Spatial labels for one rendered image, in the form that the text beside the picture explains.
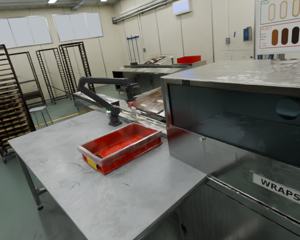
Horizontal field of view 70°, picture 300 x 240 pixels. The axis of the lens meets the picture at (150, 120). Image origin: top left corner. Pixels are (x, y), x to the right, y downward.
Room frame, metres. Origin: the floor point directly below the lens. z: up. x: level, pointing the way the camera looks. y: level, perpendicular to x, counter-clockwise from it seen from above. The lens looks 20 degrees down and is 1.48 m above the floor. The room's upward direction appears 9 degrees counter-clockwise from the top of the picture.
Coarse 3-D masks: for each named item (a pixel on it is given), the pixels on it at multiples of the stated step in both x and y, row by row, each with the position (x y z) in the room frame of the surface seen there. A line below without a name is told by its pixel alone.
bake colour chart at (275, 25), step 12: (264, 0) 1.60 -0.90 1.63; (276, 0) 1.53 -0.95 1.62; (288, 0) 1.47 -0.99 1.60; (264, 12) 1.60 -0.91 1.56; (276, 12) 1.53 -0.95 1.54; (288, 12) 1.47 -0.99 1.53; (264, 24) 1.60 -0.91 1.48; (276, 24) 1.53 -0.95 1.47; (288, 24) 1.46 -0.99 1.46; (264, 36) 1.59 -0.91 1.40; (276, 36) 1.52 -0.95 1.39; (288, 36) 1.46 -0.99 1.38; (264, 48) 1.59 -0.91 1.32; (276, 48) 1.52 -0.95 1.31; (288, 48) 1.46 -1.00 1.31
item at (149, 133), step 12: (120, 132) 1.47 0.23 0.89; (132, 132) 1.53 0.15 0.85; (144, 132) 1.44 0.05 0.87; (156, 132) 1.29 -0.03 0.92; (84, 144) 1.30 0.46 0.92; (96, 144) 1.34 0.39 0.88; (108, 144) 1.40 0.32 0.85; (132, 144) 1.17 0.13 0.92; (144, 144) 1.22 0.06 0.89; (84, 156) 1.20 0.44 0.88; (96, 156) 1.09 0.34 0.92; (108, 156) 1.07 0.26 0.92; (120, 156) 1.11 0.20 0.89
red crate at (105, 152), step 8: (136, 136) 1.51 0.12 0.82; (120, 144) 1.41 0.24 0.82; (128, 144) 1.39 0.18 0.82; (152, 144) 1.27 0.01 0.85; (96, 152) 1.34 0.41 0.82; (104, 152) 1.32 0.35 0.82; (112, 152) 1.30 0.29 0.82; (128, 152) 1.15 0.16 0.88; (136, 152) 1.19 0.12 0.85; (144, 152) 1.22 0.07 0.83; (120, 160) 1.12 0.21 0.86; (128, 160) 1.14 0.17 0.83; (104, 168) 1.05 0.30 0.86; (112, 168) 1.08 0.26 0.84
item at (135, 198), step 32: (64, 128) 2.00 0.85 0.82; (96, 128) 1.85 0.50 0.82; (32, 160) 1.38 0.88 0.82; (64, 160) 1.30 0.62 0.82; (160, 160) 1.11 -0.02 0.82; (32, 192) 1.87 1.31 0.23; (64, 192) 0.94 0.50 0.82; (96, 192) 0.90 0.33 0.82; (128, 192) 0.86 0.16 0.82; (160, 192) 0.82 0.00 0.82; (192, 192) 0.85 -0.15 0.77; (96, 224) 0.69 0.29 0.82; (128, 224) 0.66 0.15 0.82
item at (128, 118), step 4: (80, 100) 3.05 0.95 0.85; (88, 104) 2.78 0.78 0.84; (92, 104) 2.63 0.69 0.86; (96, 108) 2.53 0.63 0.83; (100, 108) 2.41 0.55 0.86; (120, 112) 2.08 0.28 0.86; (120, 116) 1.98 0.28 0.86; (124, 116) 1.94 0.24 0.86; (128, 116) 1.92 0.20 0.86; (124, 120) 1.93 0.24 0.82; (128, 120) 1.85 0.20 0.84; (132, 120) 1.78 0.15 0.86; (136, 120) 1.76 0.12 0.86; (140, 120) 1.74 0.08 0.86; (144, 124) 1.64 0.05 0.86; (148, 124) 1.62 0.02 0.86; (152, 124) 1.61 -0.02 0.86; (156, 128) 1.52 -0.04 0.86; (160, 128) 1.50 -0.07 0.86; (164, 132) 1.41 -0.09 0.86; (164, 136) 1.40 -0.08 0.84
